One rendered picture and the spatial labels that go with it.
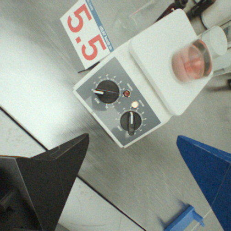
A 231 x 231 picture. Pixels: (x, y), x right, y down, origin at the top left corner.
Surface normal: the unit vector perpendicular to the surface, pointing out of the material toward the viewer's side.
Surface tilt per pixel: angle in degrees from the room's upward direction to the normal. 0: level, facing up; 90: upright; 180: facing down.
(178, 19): 0
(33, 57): 0
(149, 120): 30
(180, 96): 0
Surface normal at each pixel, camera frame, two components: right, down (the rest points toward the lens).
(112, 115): -0.05, 0.33
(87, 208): 0.35, 0.00
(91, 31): -0.26, 0.30
